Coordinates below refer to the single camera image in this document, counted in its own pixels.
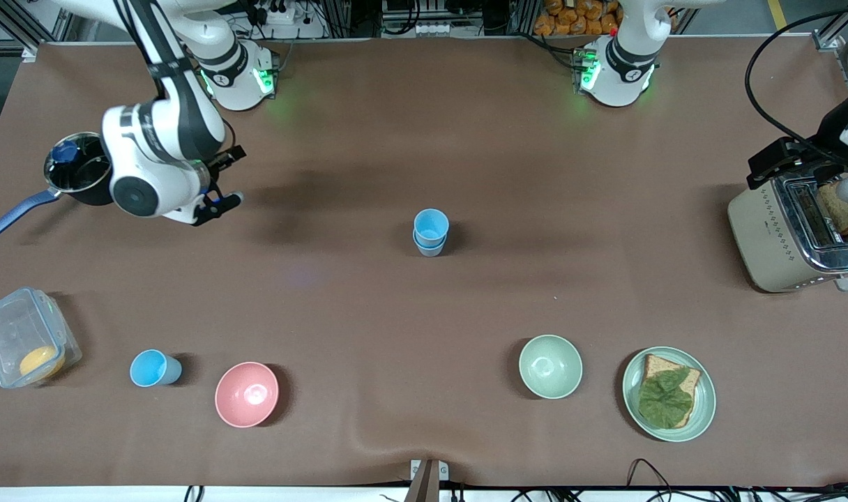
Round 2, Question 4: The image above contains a clear plastic food container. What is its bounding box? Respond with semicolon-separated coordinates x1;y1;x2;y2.
0;287;83;390

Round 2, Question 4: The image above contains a pale green plate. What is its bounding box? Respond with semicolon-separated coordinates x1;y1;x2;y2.
622;347;717;443

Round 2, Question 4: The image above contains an aluminium frame profile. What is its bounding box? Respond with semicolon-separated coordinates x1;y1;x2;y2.
811;14;848;91
0;0;73;60

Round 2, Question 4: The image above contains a black saucepan with blue handle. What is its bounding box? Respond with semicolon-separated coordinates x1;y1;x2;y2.
0;131;118;240

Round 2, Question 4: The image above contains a brown bread slice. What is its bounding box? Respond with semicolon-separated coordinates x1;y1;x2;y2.
817;180;848;235
638;353;702;429

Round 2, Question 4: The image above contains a beige and chrome toaster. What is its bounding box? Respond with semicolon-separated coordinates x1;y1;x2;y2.
727;171;848;294

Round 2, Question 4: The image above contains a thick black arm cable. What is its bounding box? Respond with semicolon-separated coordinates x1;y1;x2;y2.
744;6;848;151

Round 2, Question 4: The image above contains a glass lid with blue knob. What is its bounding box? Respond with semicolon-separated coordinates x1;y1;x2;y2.
45;132;113;195

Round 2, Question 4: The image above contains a pale green bowl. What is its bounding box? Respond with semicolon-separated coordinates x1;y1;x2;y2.
519;335;584;400

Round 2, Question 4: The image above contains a green lettuce leaf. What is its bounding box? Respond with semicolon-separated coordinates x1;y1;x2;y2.
637;368;695;429

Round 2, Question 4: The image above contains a light blue plastic cup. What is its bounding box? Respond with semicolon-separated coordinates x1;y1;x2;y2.
412;230;448;258
413;208;451;247
130;349;183;388

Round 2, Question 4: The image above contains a pink bowl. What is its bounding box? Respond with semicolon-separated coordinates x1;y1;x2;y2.
215;361;280;428

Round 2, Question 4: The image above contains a bag of orange snacks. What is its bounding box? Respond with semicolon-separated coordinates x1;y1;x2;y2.
533;0;624;37

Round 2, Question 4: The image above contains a thin black cable loop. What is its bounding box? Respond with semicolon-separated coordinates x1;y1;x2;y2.
626;457;674;490

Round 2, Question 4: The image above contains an orange round food piece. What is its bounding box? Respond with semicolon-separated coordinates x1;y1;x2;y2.
19;347;66;381

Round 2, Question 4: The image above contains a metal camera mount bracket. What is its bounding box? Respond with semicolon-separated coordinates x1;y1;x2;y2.
409;458;450;502

